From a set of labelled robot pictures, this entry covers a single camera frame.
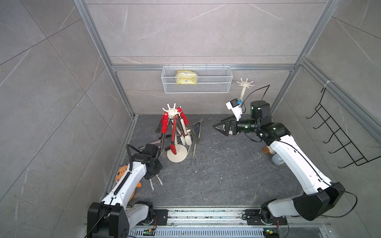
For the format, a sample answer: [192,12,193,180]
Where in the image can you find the white wire mesh basket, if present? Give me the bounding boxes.
[161,66,233,94]

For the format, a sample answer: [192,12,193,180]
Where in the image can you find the steel tongs with ring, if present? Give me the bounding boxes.
[190,119,204,127]

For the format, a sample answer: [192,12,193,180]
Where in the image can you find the red handled steel tongs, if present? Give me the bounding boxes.
[177,107,195,143]

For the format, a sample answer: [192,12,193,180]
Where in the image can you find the grey blue dome toy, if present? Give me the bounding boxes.
[271,154,284,167]

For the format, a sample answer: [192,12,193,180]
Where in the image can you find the brown white plush toy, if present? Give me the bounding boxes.
[262,146,276,155]

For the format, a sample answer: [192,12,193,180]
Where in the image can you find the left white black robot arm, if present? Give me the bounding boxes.
[85,144,163,238]

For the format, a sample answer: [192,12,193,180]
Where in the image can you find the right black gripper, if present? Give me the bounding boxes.
[213,114,259,138]

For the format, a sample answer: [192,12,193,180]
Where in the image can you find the yellow packet in basket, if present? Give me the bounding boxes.
[176,70,198,85]

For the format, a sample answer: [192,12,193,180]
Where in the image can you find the blue handled cream tongs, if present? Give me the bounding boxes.
[192,123,201,156]

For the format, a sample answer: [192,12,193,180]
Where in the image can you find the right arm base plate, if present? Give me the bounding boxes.
[241,209,288,226]

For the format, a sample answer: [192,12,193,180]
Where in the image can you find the cream utensil stand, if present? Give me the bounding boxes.
[237,78,254,101]
[162,103,188,163]

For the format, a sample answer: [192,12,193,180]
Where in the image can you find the slim white tongs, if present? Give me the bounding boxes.
[149,175,163,191]

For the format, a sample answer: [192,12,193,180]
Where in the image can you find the red sleeved steel tongs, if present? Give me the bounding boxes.
[160,112,169,155]

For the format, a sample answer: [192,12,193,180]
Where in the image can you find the orange monster plush toy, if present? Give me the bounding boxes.
[114,165,142,203]

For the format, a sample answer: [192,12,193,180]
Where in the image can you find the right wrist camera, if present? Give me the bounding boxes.
[226,98,243,121]

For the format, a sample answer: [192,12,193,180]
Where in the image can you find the long steel white tongs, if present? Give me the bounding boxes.
[175,119,186,146]

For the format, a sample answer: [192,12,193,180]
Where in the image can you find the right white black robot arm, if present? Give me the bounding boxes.
[213,99,345,224]

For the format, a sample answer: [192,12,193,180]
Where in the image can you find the black wire wall hook rack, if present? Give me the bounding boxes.
[306,88,381,169]

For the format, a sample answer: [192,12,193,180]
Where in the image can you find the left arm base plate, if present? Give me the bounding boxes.
[139,209,169,226]

